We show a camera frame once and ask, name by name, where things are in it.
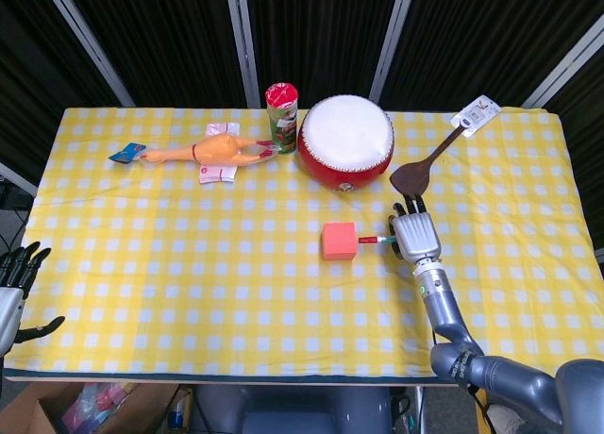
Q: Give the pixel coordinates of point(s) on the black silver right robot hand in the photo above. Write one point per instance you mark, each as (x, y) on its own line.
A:
(417, 236)

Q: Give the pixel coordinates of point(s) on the orange rubber chicken toy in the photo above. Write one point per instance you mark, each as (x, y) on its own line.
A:
(217, 150)

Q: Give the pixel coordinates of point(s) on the small blue bottle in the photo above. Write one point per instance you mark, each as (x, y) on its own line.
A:
(177, 414)

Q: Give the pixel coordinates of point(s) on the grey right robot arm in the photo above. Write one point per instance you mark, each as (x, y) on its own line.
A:
(443, 306)

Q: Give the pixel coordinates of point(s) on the red green marker pen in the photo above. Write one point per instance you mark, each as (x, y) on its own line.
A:
(370, 239)

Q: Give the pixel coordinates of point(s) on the green chips can red lid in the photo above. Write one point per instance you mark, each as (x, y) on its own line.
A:
(283, 118)

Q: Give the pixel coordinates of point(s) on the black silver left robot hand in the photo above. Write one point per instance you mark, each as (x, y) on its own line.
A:
(7, 311)

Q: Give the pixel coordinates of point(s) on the red drum with white skin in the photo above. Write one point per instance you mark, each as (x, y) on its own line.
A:
(347, 137)

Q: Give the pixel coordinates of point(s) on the colourful plastic bag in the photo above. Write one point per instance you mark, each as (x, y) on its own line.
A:
(94, 403)

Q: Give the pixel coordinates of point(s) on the brown cardboard box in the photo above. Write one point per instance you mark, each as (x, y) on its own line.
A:
(28, 412)

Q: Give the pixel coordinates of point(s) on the blue grey robot torso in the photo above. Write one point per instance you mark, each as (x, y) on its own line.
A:
(292, 410)

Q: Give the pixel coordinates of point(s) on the grey aluminium frame post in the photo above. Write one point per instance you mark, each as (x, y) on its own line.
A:
(391, 42)
(89, 42)
(241, 42)
(566, 66)
(16, 179)

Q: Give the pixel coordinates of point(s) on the orange red cube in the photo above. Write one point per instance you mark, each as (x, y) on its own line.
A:
(339, 243)

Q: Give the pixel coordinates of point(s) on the white spatula label card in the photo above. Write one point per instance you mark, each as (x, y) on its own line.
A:
(476, 115)

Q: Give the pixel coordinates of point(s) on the blue hang tag card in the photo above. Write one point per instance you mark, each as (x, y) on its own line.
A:
(125, 153)

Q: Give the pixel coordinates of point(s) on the dark wooden spatula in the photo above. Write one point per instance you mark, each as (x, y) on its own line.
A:
(410, 177)

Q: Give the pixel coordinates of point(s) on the yellow checkered tablecloth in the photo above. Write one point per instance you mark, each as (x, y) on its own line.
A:
(189, 264)

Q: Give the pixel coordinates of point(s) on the pink white paper packaging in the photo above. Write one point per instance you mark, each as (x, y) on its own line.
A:
(217, 173)

